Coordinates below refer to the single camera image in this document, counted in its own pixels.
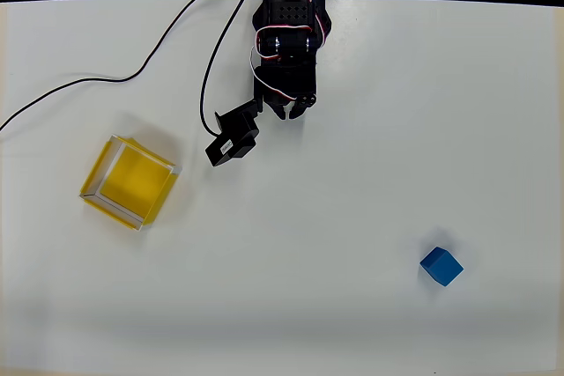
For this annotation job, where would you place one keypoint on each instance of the blue cube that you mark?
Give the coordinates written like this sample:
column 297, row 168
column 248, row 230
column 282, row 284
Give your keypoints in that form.
column 442, row 267

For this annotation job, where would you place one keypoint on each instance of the yellow square tray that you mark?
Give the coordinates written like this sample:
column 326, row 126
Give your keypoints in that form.
column 136, row 178

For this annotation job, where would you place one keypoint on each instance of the black webcam on mount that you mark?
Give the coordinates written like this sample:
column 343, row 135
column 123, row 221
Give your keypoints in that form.
column 233, row 138

